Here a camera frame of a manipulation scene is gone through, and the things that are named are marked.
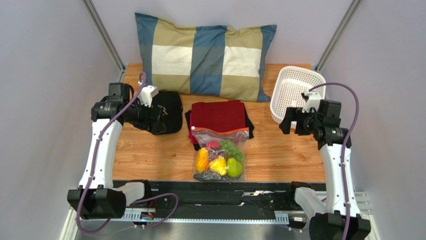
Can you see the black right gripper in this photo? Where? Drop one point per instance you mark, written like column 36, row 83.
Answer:
column 297, row 120

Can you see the red apple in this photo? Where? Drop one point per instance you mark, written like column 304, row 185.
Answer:
column 213, row 144

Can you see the blue beige checkered pillow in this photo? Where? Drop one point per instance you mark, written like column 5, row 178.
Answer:
column 216, row 60

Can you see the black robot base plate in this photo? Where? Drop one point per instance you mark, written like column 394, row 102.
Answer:
column 223, row 201

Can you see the aluminium frame rail base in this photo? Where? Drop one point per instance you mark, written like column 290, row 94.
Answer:
column 139, row 222

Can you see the white perforated plastic basket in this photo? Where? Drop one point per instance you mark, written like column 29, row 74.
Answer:
column 291, row 82

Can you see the green pear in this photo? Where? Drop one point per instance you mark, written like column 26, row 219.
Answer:
column 234, row 168

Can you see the orange yellow mango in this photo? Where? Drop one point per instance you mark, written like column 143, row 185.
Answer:
column 202, row 160

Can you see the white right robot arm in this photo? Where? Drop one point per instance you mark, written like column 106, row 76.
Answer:
column 339, row 217

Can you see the green grape bunch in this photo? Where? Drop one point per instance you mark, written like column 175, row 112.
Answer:
column 232, row 150

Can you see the right aluminium corner post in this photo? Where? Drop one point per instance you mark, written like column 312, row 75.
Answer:
column 338, row 33

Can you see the grey toy fish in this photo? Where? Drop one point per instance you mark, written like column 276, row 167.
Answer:
column 210, row 177

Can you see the black cap with letter R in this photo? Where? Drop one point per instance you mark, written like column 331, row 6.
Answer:
column 172, row 112

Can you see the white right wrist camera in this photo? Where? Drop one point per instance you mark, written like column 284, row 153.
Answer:
column 312, row 101

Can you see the left aluminium corner post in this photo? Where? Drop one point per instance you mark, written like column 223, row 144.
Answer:
column 96, row 19

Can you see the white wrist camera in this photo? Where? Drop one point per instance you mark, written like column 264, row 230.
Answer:
column 312, row 101
column 147, row 93

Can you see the clear zip bag orange zipper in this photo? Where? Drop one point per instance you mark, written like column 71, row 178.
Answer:
column 238, row 137

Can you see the dark purple date fruit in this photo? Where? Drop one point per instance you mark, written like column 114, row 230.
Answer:
column 216, row 153

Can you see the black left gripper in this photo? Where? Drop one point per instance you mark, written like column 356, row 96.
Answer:
column 158, row 125

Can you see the aluminium corner post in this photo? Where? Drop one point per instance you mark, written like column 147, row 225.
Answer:
column 96, row 19
column 338, row 33

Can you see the dark red folded cloth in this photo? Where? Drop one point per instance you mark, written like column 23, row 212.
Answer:
column 223, row 116

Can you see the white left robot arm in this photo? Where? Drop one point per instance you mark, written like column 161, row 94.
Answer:
column 96, row 197

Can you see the yellow pear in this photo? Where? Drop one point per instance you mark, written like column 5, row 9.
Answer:
column 219, row 165

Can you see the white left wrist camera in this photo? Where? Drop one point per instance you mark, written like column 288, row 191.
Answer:
column 147, row 93

